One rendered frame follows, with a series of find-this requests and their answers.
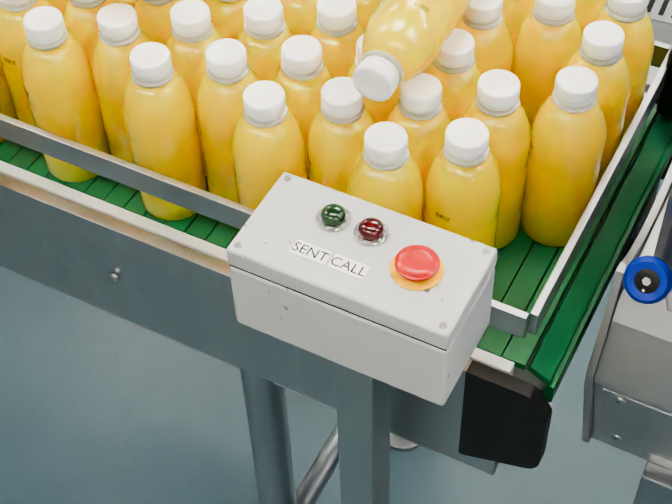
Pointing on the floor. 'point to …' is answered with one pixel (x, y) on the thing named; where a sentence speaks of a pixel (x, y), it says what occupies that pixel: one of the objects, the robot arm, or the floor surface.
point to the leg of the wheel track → (654, 485)
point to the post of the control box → (363, 437)
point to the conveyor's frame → (165, 316)
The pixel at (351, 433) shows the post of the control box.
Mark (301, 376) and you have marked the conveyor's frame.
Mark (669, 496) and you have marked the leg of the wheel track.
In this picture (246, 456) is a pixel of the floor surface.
